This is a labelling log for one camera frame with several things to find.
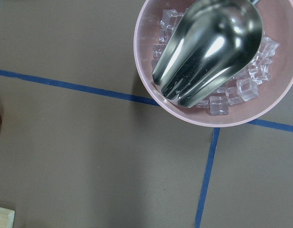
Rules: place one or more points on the clear ice cube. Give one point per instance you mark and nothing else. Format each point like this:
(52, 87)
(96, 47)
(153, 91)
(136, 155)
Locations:
(218, 105)
(247, 89)

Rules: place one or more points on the steel ice scoop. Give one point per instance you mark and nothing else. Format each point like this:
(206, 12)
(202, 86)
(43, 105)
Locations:
(214, 40)

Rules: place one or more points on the pink plastic bowl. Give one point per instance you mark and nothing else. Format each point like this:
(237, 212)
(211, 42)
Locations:
(277, 17)

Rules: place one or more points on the light wooden block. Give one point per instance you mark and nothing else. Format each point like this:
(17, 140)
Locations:
(6, 218)

